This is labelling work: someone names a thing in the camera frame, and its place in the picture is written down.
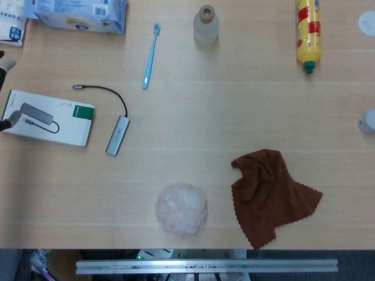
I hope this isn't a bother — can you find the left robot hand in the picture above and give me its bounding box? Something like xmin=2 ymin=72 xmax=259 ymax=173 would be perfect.
xmin=0 ymin=50 xmax=23 ymax=133

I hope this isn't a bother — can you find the white green USB hub box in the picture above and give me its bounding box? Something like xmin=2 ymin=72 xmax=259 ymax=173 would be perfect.
xmin=1 ymin=89 xmax=96 ymax=148

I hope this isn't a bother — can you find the grey USB hub with cable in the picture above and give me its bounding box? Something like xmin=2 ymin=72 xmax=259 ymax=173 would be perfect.
xmin=72 ymin=84 xmax=131 ymax=157

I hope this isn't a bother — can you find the white pouch with blue label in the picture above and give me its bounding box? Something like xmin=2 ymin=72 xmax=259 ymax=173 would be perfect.
xmin=0 ymin=0 xmax=29 ymax=47

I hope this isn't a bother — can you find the blue wet wipes pack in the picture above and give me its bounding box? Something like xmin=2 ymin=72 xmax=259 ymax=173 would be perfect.
xmin=23 ymin=0 xmax=128 ymax=36

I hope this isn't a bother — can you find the blue toothbrush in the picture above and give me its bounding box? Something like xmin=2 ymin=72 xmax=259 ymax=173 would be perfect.
xmin=142 ymin=23 xmax=161 ymax=90

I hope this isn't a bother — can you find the frosted bottle with wooden cap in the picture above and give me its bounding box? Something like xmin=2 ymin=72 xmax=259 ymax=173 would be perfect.
xmin=193 ymin=5 xmax=219 ymax=46

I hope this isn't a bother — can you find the pink white bath pouf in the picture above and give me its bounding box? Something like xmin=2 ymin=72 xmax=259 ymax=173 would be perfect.
xmin=155 ymin=182 xmax=209 ymax=235

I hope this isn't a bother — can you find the brown microfibre cloth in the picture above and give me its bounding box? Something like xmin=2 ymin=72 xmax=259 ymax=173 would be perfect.
xmin=230 ymin=149 xmax=323 ymax=251

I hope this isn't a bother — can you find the yellow squeeze bottle green cap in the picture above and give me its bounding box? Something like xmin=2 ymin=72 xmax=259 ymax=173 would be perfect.
xmin=295 ymin=0 xmax=323 ymax=74

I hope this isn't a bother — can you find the small grey white bottle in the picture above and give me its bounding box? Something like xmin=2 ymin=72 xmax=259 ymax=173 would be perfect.
xmin=357 ymin=108 xmax=375 ymax=133

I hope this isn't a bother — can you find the white round desk grommet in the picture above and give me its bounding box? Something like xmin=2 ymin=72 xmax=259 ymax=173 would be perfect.
xmin=357 ymin=11 xmax=375 ymax=37

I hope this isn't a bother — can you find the aluminium profile rail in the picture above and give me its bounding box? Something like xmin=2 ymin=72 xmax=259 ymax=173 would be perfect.
xmin=76 ymin=259 xmax=339 ymax=275

